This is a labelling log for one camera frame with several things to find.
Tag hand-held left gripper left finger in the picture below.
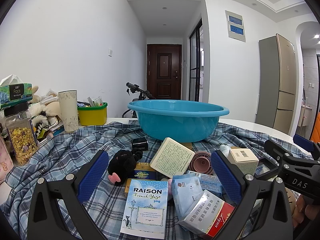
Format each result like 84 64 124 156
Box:
26 149 110 240

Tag black and white plush keychain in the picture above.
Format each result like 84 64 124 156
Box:
31 109 50 138

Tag cream box with green text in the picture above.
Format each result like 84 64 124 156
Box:
150 137 196 177

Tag cream floral tumbler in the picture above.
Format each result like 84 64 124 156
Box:
58 89 80 133

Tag gold and blue flat box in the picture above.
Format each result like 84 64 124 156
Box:
124 162 157 196

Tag red and white box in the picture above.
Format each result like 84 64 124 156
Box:
178 189 237 238

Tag black plush toy pink feet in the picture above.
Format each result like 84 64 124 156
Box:
108 149 140 186

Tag pink hair clip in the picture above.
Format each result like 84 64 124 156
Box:
166 179 173 201

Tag light blue tissue pouch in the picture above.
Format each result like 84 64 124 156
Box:
172 174 204 221

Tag orange chair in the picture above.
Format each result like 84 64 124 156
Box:
311 109 320 143

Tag black framed glass door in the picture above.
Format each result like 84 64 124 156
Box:
188 18 204 103

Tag small white bottle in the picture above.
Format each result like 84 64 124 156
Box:
220 145 232 158

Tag pink bear print pouch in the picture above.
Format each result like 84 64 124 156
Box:
0 136 14 183

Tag green tissue box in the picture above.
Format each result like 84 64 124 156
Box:
0 74 34 111

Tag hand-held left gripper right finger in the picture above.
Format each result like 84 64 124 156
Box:
211 150 294 240

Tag yellow plastic container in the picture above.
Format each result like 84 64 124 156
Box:
77 102 108 126

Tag small black box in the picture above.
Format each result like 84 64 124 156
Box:
132 138 149 153

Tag pink collapsible cup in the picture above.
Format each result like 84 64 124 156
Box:
189 151 215 176

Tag assorted small packets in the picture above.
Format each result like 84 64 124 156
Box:
87 96 104 108

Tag grey wall panel blue windows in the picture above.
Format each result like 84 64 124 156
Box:
225 10 247 42

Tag black framed display case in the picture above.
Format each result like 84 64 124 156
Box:
254 156 278 181

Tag blue plastic basin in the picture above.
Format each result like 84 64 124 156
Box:
127 99 230 143

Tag cereal jar black lid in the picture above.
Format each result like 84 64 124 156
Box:
4 102 41 166

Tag cream box with barcode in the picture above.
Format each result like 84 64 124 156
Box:
227 147 259 177

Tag person's right hand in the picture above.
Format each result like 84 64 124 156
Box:
292 194 320 230

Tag light blue barcode box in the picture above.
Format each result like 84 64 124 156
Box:
186 170 223 193

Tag cream plush toy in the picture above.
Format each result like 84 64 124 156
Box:
29 86 62 123

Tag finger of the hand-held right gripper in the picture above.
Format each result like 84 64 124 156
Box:
264 139 320 197
293 134 320 153

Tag dark brown entrance door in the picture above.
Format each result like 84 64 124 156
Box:
146 43 182 101

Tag gold and grey refrigerator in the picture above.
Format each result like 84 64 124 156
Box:
255 33 297 137

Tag blue plaid cloth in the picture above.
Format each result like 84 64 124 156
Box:
0 121 313 240

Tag light blue cat print box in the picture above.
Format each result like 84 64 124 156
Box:
120 179 168 239

